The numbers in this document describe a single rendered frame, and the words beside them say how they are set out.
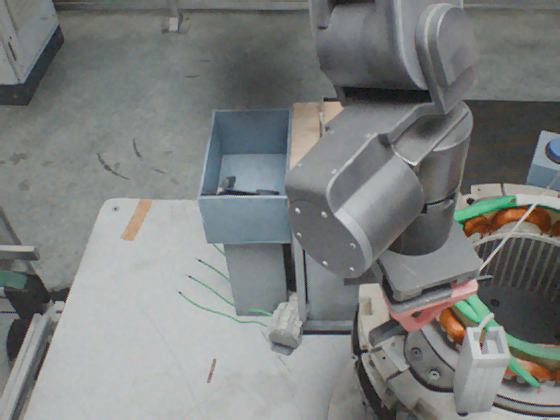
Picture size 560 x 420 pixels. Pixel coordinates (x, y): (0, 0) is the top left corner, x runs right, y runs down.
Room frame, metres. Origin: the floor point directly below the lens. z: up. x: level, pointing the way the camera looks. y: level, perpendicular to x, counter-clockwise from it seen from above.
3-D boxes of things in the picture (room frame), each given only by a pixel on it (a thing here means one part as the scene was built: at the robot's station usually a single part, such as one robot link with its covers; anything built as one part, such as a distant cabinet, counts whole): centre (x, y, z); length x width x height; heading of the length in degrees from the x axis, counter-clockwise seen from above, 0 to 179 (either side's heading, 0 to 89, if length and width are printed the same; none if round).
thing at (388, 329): (0.29, -0.08, 1.17); 0.04 x 0.01 x 0.02; 116
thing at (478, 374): (0.26, -0.15, 1.14); 0.03 x 0.03 x 0.09; 87
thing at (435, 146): (0.31, -0.09, 1.34); 0.07 x 0.06 x 0.07; 135
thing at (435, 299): (0.30, -0.10, 1.21); 0.07 x 0.07 x 0.09; 13
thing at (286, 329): (0.55, 0.00, 0.80); 0.10 x 0.05 x 0.04; 155
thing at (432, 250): (0.31, -0.09, 1.28); 0.10 x 0.07 x 0.07; 13
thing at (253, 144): (0.63, 0.03, 0.92); 0.17 x 0.11 x 0.28; 174
